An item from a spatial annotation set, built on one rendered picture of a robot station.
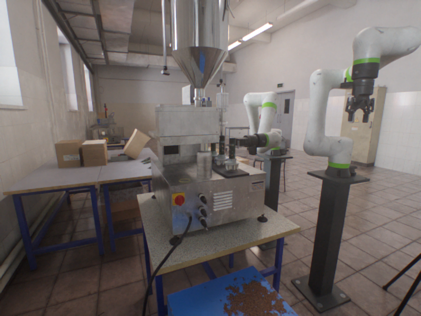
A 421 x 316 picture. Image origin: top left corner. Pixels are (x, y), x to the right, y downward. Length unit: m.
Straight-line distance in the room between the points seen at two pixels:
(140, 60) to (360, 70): 9.66
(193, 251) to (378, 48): 1.08
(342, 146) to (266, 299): 0.96
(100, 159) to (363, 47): 2.34
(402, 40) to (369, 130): 5.21
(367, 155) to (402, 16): 3.19
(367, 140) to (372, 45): 5.30
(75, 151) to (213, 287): 2.05
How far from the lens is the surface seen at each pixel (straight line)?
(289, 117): 8.49
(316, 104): 1.41
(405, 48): 1.12
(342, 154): 1.47
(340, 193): 1.54
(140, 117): 11.21
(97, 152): 2.50
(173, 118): 0.83
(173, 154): 1.19
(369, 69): 1.04
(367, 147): 6.29
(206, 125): 0.88
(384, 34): 1.08
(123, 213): 2.86
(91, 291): 2.02
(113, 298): 1.91
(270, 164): 2.01
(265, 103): 1.68
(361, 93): 1.04
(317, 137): 1.41
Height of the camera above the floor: 1.31
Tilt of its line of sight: 12 degrees down
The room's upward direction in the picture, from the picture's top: straight up
